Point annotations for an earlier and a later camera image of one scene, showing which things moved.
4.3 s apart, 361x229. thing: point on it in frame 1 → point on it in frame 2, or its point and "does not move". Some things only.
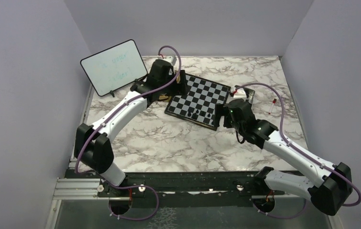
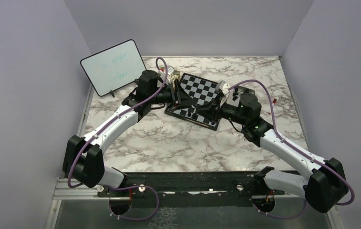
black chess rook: (194, 116) does not move
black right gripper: (222, 109) → (211, 110)
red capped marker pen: (274, 102) does not move
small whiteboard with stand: (115, 67) does not move
